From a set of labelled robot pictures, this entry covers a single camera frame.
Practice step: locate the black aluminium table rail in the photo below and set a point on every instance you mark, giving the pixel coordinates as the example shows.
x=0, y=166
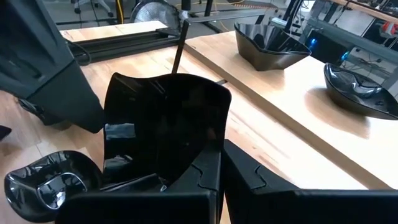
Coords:
x=124, y=46

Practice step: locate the black metal shelf leg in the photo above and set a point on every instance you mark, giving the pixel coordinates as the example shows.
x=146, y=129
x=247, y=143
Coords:
x=181, y=46

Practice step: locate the black square flared bowl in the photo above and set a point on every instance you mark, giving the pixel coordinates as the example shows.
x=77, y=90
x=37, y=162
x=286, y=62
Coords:
x=161, y=124
x=267, y=59

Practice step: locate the grey metal beam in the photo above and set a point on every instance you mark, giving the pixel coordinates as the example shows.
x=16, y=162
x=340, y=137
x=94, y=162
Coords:
x=357, y=39

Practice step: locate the black round faceted bowl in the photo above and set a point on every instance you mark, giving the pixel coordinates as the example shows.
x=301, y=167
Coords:
x=360, y=96

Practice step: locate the black box with blue lights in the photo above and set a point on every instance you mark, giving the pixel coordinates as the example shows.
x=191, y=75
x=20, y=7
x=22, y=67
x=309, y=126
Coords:
x=326, y=49

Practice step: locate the raised wooden shelf board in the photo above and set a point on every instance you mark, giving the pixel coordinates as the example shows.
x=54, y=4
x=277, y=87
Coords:
x=311, y=124

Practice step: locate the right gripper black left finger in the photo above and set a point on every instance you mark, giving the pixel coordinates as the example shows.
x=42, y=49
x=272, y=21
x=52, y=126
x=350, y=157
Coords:
x=140, y=208

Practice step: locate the neighbouring wooden table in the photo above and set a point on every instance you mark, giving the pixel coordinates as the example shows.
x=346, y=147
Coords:
x=109, y=31

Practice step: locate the black rounded glossy bowl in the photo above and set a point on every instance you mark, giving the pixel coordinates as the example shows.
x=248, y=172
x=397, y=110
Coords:
x=31, y=186

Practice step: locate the silver floor fan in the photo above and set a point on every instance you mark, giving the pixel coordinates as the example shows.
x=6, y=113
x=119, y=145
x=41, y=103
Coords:
x=155, y=14

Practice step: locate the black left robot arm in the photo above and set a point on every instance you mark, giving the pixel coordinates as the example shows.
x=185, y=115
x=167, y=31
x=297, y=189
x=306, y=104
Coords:
x=46, y=62

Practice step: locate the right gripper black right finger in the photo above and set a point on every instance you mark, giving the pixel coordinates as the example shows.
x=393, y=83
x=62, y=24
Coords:
x=280, y=208

